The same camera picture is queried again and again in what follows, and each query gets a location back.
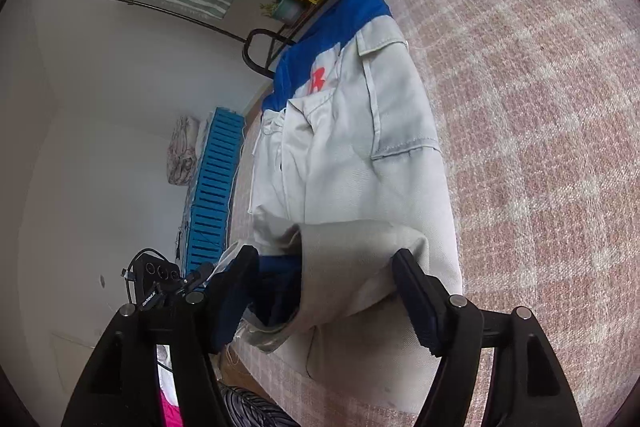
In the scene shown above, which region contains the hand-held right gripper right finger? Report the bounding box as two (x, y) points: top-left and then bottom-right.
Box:
(391, 249), (583, 427)

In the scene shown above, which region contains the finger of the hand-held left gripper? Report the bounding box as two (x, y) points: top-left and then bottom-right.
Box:
(182, 262), (216, 293)

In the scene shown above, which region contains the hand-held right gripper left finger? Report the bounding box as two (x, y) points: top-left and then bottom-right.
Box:
(60, 246), (261, 427)

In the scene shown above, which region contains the blue and white jacket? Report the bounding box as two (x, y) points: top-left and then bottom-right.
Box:
(220, 0), (463, 415)

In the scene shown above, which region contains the blue slatted panel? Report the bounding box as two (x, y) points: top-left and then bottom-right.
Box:
(181, 107), (247, 275)

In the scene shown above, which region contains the black ribbed slipper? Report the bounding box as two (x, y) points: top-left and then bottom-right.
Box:
(217, 384), (296, 427)

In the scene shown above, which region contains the folded floral bedding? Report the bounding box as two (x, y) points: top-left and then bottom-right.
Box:
(166, 114), (208, 185)

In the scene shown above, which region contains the person's pink clothing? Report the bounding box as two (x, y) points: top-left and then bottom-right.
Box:
(157, 344), (181, 427)

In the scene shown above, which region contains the plaid blanket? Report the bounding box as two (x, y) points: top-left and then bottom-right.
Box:
(220, 0), (640, 427)

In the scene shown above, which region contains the potted plant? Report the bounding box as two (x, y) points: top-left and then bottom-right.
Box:
(260, 0), (313, 24)

